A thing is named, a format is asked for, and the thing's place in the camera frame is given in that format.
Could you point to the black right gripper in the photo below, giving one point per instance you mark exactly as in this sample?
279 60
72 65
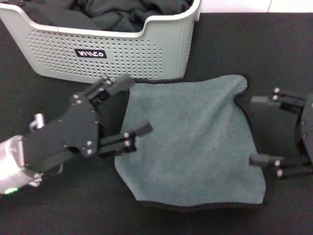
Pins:
305 127

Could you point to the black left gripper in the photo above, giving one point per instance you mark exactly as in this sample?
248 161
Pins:
66 132

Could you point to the grey and yellow towel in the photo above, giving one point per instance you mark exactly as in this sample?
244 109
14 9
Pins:
190 147

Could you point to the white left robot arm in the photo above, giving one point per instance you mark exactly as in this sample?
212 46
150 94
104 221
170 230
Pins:
12 164

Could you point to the grey perforated storage box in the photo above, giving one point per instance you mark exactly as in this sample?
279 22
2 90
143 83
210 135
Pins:
122 58

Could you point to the black tablecloth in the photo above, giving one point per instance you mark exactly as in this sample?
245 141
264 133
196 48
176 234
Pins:
244 44

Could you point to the black cloth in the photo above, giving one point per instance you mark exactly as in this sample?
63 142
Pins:
110 14

